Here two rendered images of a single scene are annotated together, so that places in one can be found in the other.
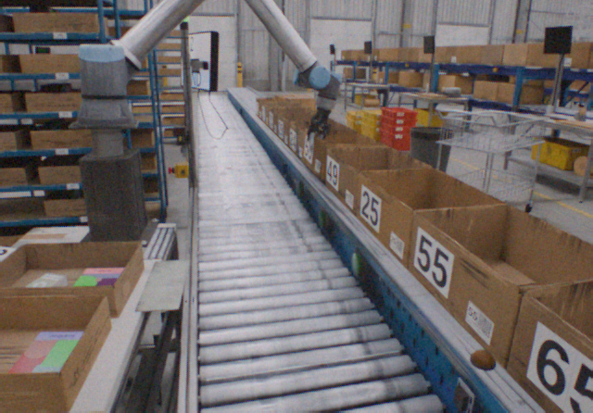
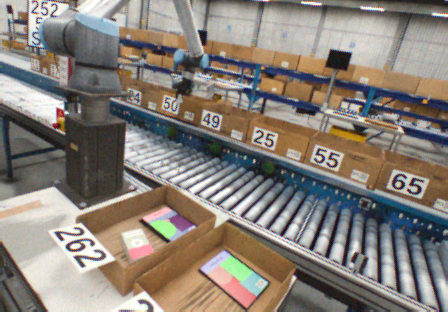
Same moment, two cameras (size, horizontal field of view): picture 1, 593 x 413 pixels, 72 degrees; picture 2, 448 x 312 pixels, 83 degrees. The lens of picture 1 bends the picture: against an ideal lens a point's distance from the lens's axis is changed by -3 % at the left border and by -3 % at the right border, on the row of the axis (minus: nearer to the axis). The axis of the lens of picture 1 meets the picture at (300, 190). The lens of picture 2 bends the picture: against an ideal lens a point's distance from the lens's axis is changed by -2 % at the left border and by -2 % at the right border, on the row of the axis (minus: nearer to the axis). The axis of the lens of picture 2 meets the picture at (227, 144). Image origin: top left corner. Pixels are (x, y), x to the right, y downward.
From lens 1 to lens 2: 1.20 m
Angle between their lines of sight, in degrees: 48
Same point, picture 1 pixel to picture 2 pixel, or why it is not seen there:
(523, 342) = (384, 177)
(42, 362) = (238, 279)
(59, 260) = (107, 220)
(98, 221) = (95, 179)
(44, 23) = not seen: outside the picture
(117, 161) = (118, 124)
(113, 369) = not seen: hidden behind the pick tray
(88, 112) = (99, 81)
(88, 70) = (100, 42)
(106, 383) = not seen: hidden behind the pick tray
